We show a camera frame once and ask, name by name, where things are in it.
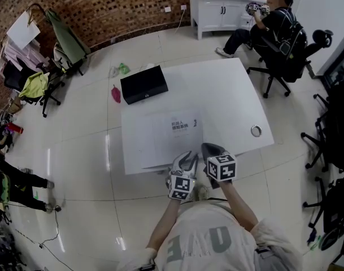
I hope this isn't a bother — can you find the black box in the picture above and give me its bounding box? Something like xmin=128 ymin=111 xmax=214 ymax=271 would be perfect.
xmin=120 ymin=65 xmax=169 ymax=106

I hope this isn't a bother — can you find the pile of pale boards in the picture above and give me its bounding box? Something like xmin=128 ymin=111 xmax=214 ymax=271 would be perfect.
xmin=0 ymin=38 xmax=34 ymax=73

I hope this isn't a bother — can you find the black floor cable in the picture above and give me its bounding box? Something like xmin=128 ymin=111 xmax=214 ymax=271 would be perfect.
xmin=38 ymin=209 xmax=76 ymax=271

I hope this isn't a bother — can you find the red cylinder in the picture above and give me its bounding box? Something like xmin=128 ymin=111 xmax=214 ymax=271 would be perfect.
xmin=6 ymin=122 xmax=24 ymax=134

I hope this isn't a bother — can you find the white power cord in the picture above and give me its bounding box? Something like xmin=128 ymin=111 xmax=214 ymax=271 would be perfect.
xmin=174 ymin=9 xmax=186 ymax=34

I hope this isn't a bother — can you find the black wheel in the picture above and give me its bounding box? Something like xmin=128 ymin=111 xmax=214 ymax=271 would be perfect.
xmin=320 ymin=224 xmax=344 ymax=251

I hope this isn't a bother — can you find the white cabinet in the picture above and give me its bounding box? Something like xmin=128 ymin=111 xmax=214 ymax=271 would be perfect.
xmin=186 ymin=0 xmax=268 ymax=41

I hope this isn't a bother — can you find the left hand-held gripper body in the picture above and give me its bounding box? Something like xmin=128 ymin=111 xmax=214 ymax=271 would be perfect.
xmin=166 ymin=167 xmax=197 ymax=201

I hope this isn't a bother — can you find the yellow-green jacket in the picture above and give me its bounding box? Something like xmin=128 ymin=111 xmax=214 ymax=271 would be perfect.
xmin=18 ymin=71 xmax=50 ymax=104

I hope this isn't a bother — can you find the green strap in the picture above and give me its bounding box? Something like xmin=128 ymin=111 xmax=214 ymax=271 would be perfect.
xmin=310 ymin=235 xmax=323 ymax=250

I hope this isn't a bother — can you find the red bag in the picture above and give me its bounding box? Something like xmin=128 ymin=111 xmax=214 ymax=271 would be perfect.
xmin=111 ymin=85 xmax=121 ymax=104

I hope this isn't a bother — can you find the black office chair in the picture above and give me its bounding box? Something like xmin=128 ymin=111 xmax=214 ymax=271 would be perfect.
xmin=246 ymin=29 xmax=335 ymax=99
xmin=303 ymin=176 xmax=344 ymax=237
xmin=3 ymin=62 xmax=66 ymax=118
xmin=301 ymin=80 xmax=344 ymax=173

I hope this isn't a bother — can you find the olive green chair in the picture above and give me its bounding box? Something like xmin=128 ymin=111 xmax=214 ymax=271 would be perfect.
xmin=45 ymin=7 xmax=91 ymax=77

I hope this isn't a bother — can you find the person's left forearm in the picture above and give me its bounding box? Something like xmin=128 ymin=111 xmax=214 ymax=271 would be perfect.
xmin=146 ymin=198 xmax=181 ymax=250

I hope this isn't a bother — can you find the person's right forearm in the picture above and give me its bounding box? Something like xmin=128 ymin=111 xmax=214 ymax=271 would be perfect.
xmin=218 ymin=179 xmax=259 ymax=233

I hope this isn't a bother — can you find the white table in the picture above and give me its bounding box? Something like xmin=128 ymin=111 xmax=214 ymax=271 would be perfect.
xmin=120 ymin=57 xmax=275 ymax=176

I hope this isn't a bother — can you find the dark equipment pile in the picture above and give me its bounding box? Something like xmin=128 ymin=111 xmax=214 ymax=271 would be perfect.
xmin=0 ymin=202 xmax=23 ymax=271

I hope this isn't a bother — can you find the white paper booklet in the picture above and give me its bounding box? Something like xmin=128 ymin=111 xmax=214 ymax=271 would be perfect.
xmin=137 ymin=110 xmax=204 ymax=169

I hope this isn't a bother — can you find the black curved stand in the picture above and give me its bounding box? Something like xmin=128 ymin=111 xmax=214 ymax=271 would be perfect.
xmin=24 ymin=3 xmax=47 ymax=19

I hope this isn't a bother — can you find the person's beige printed shirt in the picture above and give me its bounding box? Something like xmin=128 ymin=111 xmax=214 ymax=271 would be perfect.
xmin=117 ymin=200 xmax=304 ymax=271

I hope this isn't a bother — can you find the white board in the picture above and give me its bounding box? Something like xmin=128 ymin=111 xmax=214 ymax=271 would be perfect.
xmin=6 ymin=10 xmax=41 ymax=50

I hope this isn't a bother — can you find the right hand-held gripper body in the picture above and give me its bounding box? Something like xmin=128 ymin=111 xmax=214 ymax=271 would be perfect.
xmin=207 ymin=153 xmax=237 ymax=190

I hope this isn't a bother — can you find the beige backpack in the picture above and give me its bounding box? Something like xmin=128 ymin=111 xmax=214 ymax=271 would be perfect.
xmin=53 ymin=42 xmax=73 ymax=70

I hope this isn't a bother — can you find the cardboard box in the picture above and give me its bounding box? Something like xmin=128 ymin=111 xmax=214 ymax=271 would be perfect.
xmin=9 ymin=96 xmax=24 ymax=114

